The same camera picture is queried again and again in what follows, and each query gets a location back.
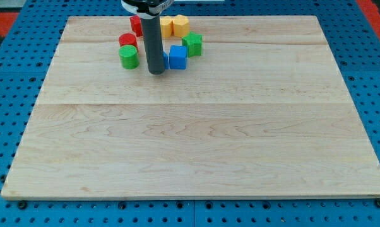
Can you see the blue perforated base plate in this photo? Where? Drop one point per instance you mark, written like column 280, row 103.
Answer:
column 25, row 55

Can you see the red cylinder block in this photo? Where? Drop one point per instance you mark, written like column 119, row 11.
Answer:
column 128, row 41

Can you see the yellow hexagon block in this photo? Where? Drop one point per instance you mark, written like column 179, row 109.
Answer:
column 181, row 27

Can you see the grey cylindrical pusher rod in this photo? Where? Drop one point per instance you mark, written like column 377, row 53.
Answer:
column 152, row 38

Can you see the small blue block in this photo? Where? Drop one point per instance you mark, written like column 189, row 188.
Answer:
column 165, row 60

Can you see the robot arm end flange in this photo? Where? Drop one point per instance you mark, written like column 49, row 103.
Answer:
column 146, row 9

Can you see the green star block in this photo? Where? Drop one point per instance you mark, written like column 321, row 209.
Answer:
column 193, row 42

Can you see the yellow block left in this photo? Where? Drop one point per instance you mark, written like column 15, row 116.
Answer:
column 166, row 25

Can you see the blue cube block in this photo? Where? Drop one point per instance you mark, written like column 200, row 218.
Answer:
column 178, row 57

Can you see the wooden board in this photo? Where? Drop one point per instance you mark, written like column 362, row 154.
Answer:
column 263, row 113

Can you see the green cylinder block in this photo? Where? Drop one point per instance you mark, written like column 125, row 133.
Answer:
column 129, row 57

